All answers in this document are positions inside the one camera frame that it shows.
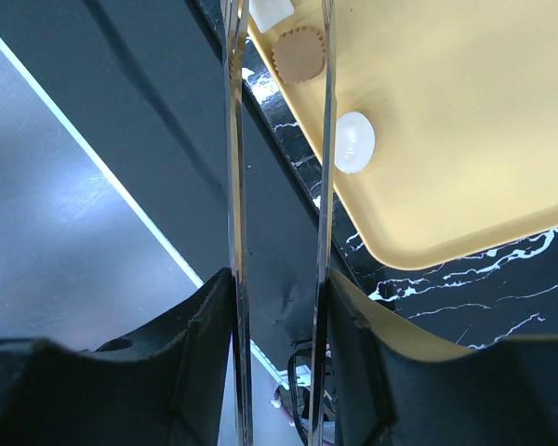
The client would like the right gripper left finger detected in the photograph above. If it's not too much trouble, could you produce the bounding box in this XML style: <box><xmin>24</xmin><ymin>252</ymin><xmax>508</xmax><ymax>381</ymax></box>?
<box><xmin>0</xmin><ymin>269</ymin><xmax>233</xmax><ymax>445</ymax></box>

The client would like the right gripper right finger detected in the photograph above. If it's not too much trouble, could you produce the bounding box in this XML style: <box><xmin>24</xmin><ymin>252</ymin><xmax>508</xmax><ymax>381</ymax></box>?
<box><xmin>329</xmin><ymin>271</ymin><xmax>558</xmax><ymax>445</ymax></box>

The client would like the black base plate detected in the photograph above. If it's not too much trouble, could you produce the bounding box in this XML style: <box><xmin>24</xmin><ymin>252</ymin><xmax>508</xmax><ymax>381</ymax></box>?
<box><xmin>0</xmin><ymin>1</ymin><xmax>317</xmax><ymax>369</ymax></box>

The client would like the white round chocolate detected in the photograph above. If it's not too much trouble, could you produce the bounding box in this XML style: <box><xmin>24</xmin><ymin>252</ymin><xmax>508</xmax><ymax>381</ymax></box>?
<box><xmin>335</xmin><ymin>111</ymin><xmax>376</xmax><ymax>174</ymax></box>

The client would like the brown round chocolate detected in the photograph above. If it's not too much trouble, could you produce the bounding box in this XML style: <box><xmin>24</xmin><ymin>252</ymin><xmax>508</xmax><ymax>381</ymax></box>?
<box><xmin>272</xmin><ymin>26</ymin><xmax>326</xmax><ymax>85</ymax></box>

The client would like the white rectangular chocolate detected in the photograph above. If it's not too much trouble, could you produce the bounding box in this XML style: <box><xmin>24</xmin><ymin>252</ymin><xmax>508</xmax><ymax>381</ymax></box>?
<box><xmin>249</xmin><ymin>0</ymin><xmax>295</xmax><ymax>33</ymax></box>

